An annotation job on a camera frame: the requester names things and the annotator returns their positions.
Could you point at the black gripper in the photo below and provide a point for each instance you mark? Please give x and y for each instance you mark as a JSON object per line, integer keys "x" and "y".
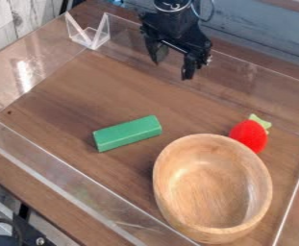
{"x": 176, "y": 30}

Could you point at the red toy strawberry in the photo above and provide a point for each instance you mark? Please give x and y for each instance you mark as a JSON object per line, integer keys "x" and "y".
{"x": 252, "y": 132}

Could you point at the green rectangular block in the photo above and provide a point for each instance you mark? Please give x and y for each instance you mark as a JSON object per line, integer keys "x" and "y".
{"x": 126, "y": 133}

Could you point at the wooden bowl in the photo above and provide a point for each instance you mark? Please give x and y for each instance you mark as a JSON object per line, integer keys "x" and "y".
{"x": 213, "y": 187}

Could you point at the black clamp under table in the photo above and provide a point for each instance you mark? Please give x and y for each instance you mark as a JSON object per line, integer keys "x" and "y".
{"x": 19, "y": 233}

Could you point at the clear acrylic back wall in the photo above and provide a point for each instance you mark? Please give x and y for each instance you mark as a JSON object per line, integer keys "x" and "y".
{"x": 240, "y": 82}

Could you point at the clear acrylic wall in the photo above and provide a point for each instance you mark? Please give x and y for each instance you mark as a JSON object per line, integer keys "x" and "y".
{"x": 31, "y": 168}
{"x": 240, "y": 82}

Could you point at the clear acrylic corner bracket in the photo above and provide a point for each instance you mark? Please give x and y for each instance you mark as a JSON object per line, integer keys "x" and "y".
{"x": 89, "y": 37}

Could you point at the clear acrylic front wall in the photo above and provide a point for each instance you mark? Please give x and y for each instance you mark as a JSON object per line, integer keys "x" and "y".
{"x": 31, "y": 168}

